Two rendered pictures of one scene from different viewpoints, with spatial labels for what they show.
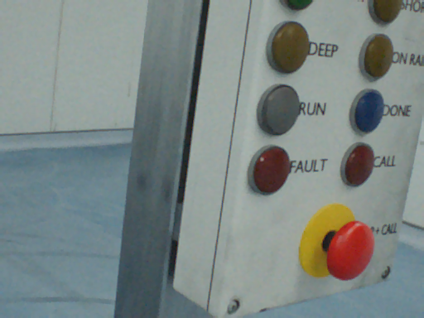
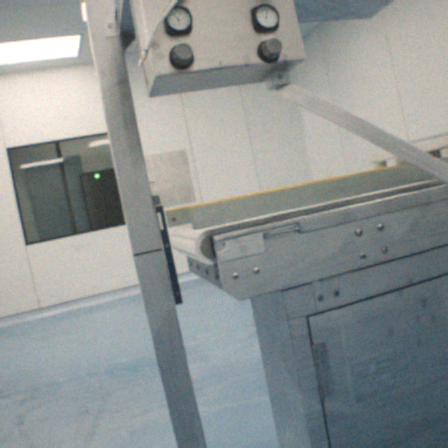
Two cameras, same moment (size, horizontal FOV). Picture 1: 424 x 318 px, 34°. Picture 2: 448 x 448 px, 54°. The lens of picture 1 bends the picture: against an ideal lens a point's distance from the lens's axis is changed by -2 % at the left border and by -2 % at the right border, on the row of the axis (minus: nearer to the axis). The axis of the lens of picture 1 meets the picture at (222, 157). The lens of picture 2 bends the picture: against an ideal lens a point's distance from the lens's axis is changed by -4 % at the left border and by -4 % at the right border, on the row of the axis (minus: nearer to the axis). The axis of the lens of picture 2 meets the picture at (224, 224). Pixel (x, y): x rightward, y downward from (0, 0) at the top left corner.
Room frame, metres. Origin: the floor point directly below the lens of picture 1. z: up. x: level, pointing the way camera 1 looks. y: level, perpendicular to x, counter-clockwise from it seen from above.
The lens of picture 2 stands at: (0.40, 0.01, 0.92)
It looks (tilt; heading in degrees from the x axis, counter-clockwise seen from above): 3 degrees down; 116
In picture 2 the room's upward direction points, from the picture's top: 11 degrees counter-clockwise
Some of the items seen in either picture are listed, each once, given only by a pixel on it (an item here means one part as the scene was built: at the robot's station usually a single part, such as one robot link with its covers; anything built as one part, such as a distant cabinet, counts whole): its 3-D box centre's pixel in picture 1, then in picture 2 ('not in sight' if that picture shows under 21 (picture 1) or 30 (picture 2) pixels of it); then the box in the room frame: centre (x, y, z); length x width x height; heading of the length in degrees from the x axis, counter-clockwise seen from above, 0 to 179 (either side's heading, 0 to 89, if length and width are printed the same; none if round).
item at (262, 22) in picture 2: not in sight; (265, 17); (0.23, 0.62, 1.16); 0.04 x 0.01 x 0.04; 40
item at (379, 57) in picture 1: (378, 56); not in sight; (0.45, -0.09, 1.07); 0.03 x 0.01 x 0.03; 130
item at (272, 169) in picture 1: (272, 171); not in sight; (0.40, -0.03, 0.99); 0.03 x 0.01 x 0.03; 130
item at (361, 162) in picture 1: (359, 165); not in sight; (0.45, -0.09, 0.99); 0.03 x 0.01 x 0.03; 130
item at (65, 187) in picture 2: not in sight; (74, 186); (-3.49, 4.11, 1.43); 1.38 x 0.01 x 1.16; 47
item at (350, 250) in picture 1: (334, 243); not in sight; (0.43, -0.08, 0.94); 0.04 x 0.04 x 0.04; 40
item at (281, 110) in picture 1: (281, 110); not in sight; (0.40, -0.03, 1.03); 0.03 x 0.01 x 0.03; 130
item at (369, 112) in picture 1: (369, 112); not in sight; (0.45, -0.09, 1.03); 0.03 x 0.01 x 0.03; 130
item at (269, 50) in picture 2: not in sight; (270, 45); (0.23, 0.61, 1.12); 0.03 x 0.03 x 0.04; 40
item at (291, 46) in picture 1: (290, 47); not in sight; (0.40, -0.03, 1.07); 0.03 x 0.01 x 0.03; 130
